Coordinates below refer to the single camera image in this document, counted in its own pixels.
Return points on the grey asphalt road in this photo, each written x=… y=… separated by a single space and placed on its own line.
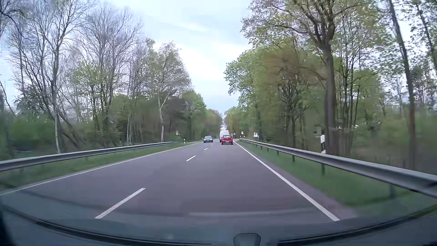
x=211 y=177

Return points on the road markings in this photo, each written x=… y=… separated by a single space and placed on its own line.
x=120 y=203

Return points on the car's own bonnet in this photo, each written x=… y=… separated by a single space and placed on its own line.
x=218 y=232

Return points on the white van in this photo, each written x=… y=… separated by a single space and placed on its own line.
x=224 y=133

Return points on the red car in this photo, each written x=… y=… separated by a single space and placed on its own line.
x=227 y=139

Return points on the metal guard rail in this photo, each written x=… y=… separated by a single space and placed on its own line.
x=341 y=163
x=85 y=153

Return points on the grass verge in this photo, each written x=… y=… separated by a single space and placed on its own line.
x=68 y=166
x=341 y=186

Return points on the dark grey car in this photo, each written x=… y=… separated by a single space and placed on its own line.
x=208 y=139

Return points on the row of trees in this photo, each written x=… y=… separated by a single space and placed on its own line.
x=95 y=88
x=327 y=75

